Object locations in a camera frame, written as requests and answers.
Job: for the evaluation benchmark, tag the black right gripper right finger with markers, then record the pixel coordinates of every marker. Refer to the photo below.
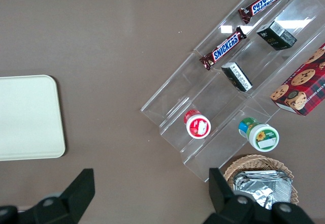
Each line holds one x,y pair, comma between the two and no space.
223,198

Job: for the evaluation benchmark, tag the stack of foil trays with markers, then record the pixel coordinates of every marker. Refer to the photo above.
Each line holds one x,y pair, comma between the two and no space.
264,186

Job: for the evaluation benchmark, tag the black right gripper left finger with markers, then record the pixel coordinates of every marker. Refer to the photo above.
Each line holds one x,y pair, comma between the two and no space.
76,196

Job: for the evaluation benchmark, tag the Snickers chocolate bar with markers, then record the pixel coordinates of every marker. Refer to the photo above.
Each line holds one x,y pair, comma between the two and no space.
265,1
224,47

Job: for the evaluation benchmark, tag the dark green small box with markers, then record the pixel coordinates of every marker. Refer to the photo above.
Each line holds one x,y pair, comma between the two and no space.
237,78
275,36

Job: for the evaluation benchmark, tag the red lid jar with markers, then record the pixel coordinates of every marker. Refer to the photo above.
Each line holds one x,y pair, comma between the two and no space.
198,126

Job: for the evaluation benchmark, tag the cream plastic tray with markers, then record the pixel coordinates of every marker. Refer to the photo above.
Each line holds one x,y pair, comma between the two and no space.
28,117

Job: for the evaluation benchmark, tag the light wicker basket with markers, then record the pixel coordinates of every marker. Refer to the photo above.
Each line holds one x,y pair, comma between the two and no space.
243,161

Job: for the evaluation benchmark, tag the green lid sunflower jar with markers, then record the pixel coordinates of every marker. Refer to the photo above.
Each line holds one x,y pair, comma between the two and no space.
262,136

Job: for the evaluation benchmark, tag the red cookie box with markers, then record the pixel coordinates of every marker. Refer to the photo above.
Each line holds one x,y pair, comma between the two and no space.
304,87

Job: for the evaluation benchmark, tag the clear acrylic stepped shelf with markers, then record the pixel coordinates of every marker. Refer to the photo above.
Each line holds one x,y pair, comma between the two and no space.
228,102

